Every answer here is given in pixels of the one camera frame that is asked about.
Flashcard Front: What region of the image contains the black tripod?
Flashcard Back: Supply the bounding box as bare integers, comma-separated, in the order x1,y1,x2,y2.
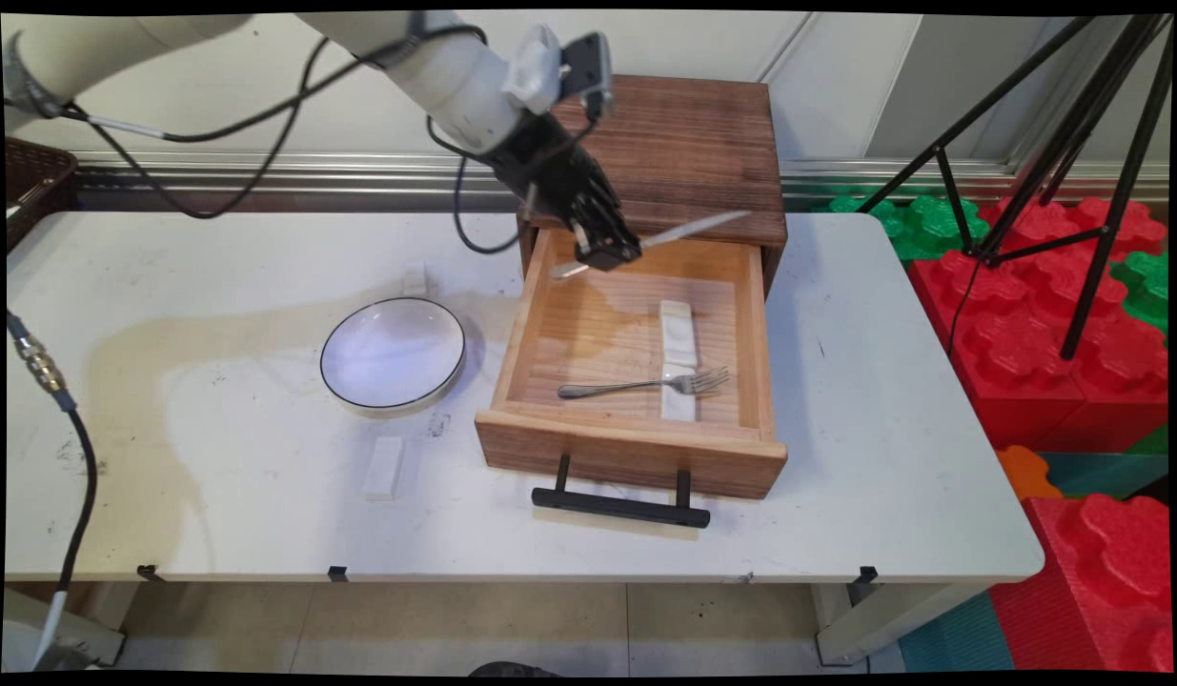
855,14,1175,361

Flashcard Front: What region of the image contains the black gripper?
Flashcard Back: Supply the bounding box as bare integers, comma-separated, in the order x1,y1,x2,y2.
493,111,644,273

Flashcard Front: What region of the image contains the dark brown wooden cabinet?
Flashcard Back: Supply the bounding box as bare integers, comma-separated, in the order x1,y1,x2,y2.
517,71,789,296

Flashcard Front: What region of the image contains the black arm strap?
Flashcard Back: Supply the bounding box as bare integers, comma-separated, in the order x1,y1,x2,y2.
4,31,67,122

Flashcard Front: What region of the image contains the white bowl with black rim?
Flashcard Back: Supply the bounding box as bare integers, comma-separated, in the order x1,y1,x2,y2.
319,296,468,413

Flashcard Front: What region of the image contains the white table leg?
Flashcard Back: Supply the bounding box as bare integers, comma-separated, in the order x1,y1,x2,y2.
811,579,995,667

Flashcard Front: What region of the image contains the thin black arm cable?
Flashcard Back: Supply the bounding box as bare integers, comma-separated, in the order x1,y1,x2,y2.
59,23,489,221

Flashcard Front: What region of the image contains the aluminium wall rail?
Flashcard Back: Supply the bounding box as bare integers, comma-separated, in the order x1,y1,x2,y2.
73,150,1170,213

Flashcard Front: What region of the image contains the teal foam mat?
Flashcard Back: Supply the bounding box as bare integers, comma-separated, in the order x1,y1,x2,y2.
897,591,1016,674

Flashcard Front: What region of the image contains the brown wicker basket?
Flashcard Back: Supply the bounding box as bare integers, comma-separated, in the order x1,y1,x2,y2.
5,135,80,254

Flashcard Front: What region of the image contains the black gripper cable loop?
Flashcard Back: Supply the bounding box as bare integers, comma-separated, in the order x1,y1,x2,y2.
424,112,553,257

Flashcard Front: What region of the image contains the black drawer handle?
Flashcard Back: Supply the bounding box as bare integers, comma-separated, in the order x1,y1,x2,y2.
532,454,713,530

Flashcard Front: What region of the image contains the orange foam piece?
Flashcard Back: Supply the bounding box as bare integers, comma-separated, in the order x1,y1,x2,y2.
995,445,1066,504

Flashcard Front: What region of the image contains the white ribbed camera mount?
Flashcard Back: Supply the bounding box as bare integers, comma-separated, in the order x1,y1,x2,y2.
499,23,564,116

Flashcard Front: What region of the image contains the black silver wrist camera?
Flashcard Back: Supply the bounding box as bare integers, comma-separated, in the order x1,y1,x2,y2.
560,30,617,124

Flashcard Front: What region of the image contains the light wooden drawer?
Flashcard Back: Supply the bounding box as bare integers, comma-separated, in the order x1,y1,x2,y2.
475,226,790,502

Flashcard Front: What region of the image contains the large red foam block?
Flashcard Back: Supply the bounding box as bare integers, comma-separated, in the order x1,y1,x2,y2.
907,246,1170,454

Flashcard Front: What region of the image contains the silver metal knife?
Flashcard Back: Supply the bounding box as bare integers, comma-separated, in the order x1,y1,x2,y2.
549,210,754,281

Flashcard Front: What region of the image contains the green foam block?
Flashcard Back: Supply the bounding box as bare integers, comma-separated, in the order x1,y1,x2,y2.
828,193,991,264
1110,250,1171,334

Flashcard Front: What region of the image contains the silver metal fork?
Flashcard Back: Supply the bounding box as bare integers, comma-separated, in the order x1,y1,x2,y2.
558,366,733,401

